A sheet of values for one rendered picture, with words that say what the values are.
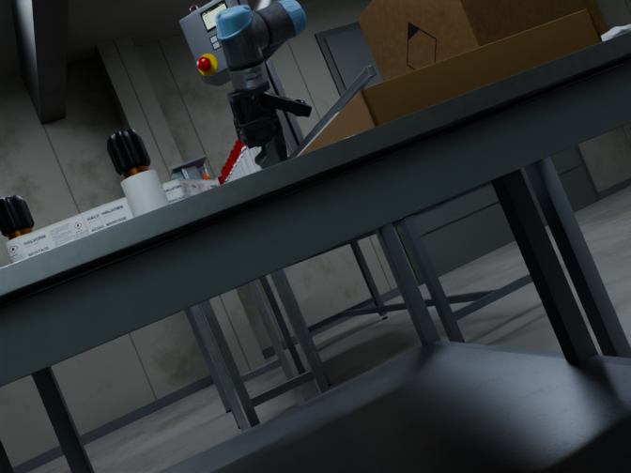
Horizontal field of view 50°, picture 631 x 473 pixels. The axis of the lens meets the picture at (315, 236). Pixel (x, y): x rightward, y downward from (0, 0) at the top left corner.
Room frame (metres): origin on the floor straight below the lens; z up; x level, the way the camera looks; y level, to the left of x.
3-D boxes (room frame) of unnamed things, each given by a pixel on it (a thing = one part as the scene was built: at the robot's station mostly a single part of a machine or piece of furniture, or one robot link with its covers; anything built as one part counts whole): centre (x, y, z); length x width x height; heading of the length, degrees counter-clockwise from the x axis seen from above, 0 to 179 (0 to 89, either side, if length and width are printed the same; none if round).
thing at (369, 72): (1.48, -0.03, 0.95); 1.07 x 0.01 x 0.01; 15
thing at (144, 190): (1.60, 0.33, 1.03); 0.09 x 0.09 x 0.30
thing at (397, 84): (0.79, -0.17, 0.85); 0.30 x 0.26 x 0.04; 15
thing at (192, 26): (1.87, 0.03, 1.38); 0.17 x 0.10 x 0.19; 70
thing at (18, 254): (1.76, 0.71, 1.04); 0.09 x 0.09 x 0.29
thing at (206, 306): (3.11, 0.44, 0.47); 1.17 x 0.36 x 0.95; 15
